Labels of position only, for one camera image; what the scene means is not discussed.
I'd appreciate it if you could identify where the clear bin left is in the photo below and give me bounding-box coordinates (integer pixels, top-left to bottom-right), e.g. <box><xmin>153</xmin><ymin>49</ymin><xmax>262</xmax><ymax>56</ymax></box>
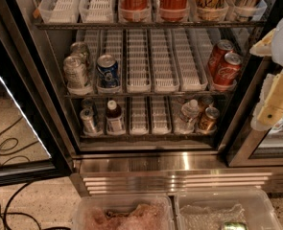
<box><xmin>72</xmin><ymin>195</ymin><xmax>175</xmax><ymax>230</ymax></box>

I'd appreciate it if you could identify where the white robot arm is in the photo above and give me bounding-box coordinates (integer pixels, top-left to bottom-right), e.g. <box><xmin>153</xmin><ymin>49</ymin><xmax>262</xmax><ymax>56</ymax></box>
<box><xmin>249</xmin><ymin>18</ymin><xmax>283</xmax><ymax>131</ymax></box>

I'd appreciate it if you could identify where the dark juice bottle white cap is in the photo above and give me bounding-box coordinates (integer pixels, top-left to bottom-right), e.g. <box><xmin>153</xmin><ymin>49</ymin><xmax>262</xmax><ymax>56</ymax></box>
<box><xmin>106</xmin><ymin>100</ymin><xmax>125</xmax><ymax>132</ymax></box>

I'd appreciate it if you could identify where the glass fridge door left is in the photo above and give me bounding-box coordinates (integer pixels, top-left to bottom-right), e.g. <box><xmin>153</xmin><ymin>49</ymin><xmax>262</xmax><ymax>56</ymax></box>
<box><xmin>0</xmin><ymin>0</ymin><xmax>74</xmax><ymax>186</ymax></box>

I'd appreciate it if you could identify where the slim silver can front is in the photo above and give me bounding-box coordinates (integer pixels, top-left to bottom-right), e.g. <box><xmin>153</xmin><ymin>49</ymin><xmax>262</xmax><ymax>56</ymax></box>
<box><xmin>80</xmin><ymin>108</ymin><xmax>98</xmax><ymax>134</ymax></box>

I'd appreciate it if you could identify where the clear bin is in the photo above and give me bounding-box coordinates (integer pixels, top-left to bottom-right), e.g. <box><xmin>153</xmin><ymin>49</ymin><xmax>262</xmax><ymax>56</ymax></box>
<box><xmin>174</xmin><ymin>188</ymin><xmax>283</xmax><ymax>230</ymax></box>
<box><xmin>72</xmin><ymin>195</ymin><xmax>175</xmax><ymax>230</ymax></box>

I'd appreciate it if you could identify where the gold can front bottom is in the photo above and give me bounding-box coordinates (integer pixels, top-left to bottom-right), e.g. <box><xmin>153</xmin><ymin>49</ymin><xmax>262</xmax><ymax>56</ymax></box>
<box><xmin>198</xmin><ymin>106</ymin><xmax>220</xmax><ymax>131</ymax></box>

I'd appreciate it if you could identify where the red coke can front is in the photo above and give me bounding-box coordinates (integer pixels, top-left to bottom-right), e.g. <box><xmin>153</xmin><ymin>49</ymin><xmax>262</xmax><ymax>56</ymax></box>
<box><xmin>213</xmin><ymin>52</ymin><xmax>242</xmax><ymax>86</ymax></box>

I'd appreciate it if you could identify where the green can in bin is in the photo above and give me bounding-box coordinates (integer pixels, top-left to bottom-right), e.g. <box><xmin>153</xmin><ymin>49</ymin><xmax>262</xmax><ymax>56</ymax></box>
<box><xmin>220</xmin><ymin>221</ymin><xmax>248</xmax><ymax>230</ymax></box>

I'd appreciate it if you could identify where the red coke can rear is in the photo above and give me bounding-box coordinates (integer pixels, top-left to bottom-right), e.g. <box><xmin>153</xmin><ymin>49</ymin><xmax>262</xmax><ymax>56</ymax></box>
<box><xmin>207</xmin><ymin>39</ymin><xmax>234</xmax><ymax>77</ymax></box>

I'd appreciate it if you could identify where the red coke can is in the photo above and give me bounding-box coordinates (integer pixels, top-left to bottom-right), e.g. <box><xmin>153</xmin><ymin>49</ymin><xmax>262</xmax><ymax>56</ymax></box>
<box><xmin>213</xmin><ymin>52</ymin><xmax>242</xmax><ymax>86</ymax></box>
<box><xmin>207</xmin><ymin>39</ymin><xmax>234</xmax><ymax>77</ymax></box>

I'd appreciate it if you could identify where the gold can rear bottom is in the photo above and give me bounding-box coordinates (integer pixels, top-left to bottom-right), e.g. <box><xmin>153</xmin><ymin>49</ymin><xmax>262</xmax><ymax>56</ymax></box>
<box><xmin>199</xmin><ymin>95</ymin><xmax>214</xmax><ymax>110</ymax></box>

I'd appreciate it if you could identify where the slim silver can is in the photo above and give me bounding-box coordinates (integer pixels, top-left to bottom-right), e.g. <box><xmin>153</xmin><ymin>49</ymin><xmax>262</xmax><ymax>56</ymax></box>
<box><xmin>80</xmin><ymin>108</ymin><xmax>98</xmax><ymax>134</ymax></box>
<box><xmin>81</xmin><ymin>98</ymin><xmax>95</xmax><ymax>109</ymax></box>

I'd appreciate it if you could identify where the slim silver can rear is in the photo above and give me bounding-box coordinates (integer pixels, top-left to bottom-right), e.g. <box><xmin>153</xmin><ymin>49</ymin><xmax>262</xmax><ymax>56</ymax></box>
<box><xmin>81</xmin><ymin>98</ymin><xmax>95</xmax><ymax>109</ymax></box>

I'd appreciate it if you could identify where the steel fridge base grille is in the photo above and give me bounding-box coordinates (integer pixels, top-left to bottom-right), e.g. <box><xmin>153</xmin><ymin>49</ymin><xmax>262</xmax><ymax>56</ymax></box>
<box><xmin>70</xmin><ymin>152</ymin><xmax>283</xmax><ymax>196</ymax></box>

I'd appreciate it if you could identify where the silver can rear middle shelf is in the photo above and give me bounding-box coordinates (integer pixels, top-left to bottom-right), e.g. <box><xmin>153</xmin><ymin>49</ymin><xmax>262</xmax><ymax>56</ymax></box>
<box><xmin>70</xmin><ymin>41</ymin><xmax>90</xmax><ymax>64</ymax></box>

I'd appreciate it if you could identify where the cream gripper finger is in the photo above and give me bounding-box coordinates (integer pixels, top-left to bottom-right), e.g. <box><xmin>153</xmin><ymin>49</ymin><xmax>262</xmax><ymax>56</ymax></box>
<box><xmin>249</xmin><ymin>29</ymin><xmax>275</xmax><ymax>57</ymax></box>
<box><xmin>250</xmin><ymin>70</ymin><xmax>283</xmax><ymax>131</ymax></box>

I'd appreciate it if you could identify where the clear bin right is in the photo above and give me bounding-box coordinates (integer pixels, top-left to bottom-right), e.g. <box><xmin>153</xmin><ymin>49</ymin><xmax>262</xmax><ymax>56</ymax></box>
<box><xmin>174</xmin><ymin>188</ymin><xmax>283</xmax><ymax>230</ymax></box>

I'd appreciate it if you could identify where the black floor cable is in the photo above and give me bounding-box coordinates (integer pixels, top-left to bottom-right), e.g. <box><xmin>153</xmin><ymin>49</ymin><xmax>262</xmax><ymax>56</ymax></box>
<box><xmin>0</xmin><ymin>96</ymin><xmax>72</xmax><ymax>230</ymax></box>

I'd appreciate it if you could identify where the silver can shelf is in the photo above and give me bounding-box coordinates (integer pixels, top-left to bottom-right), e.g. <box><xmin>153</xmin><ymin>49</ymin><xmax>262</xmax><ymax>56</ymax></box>
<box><xmin>63</xmin><ymin>56</ymin><xmax>89</xmax><ymax>89</ymax></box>
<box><xmin>70</xmin><ymin>41</ymin><xmax>90</xmax><ymax>64</ymax></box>

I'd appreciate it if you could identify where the blue pepsi can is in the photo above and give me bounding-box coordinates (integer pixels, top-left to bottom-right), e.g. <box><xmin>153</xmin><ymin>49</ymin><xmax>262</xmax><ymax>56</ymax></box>
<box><xmin>96</xmin><ymin>54</ymin><xmax>120</xmax><ymax>88</ymax></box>

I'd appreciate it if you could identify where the silver can front middle shelf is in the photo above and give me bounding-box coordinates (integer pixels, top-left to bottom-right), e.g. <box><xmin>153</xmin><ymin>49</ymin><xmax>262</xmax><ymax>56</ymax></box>
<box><xmin>63</xmin><ymin>56</ymin><xmax>89</xmax><ymax>89</ymax></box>

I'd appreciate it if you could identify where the right fridge door frame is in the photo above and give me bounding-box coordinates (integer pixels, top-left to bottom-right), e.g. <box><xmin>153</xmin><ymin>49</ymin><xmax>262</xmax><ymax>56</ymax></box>
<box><xmin>219</xmin><ymin>64</ymin><xmax>283</xmax><ymax>167</ymax></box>

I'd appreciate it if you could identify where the white tray top far left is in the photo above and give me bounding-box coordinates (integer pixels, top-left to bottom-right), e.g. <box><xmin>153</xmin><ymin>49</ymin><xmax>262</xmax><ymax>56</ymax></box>
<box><xmin>38</xmin><ymin>0</ymin><xmax>80</xmax><ymax>23</ymax></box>

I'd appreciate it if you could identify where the white tray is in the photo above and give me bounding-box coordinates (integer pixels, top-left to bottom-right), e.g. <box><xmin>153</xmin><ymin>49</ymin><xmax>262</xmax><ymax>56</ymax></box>
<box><xmin>38</xmin><ymin>0</ymin><xmax>80</xmax><ymax>23</ymax></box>
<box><xmin>79</xmin><ymin>0</ymin><xmax>115</xmax><ymax>23</ymax></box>
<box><xmin>149</xmin><ymin>29</ymin><xmax>179</xmax><ymax>93</ymax></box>
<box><xmin>126</xmin><ymin>29</ymin><xmax>151</xmax><ymax>93</ymax></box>
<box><xmin>151</xmin><ymin>96</ymin><xmax>172</xmax><ymax>135</ymax></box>
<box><xmin>172</xmin><ymin>29</ymin><xmax>207</xmax><ymax>91</ymax></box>
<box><xmin>130</xmin><ymin>97</ymin><xmax>149</xmax><ymax>135</ymax></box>

